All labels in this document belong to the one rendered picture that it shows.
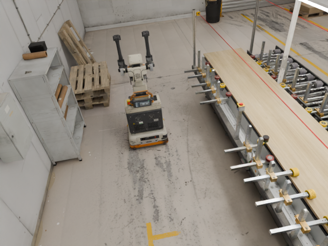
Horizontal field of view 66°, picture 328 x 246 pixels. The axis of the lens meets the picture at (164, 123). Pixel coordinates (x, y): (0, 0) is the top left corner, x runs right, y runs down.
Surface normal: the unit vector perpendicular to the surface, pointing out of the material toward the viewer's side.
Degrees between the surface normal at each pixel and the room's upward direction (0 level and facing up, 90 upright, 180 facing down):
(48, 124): 90
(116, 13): 90
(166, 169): 0
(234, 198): 0
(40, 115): 90
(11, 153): 90
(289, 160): 0
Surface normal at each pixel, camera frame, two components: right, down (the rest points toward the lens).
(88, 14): 0.16, 0.62
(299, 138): -0.08, -0.77
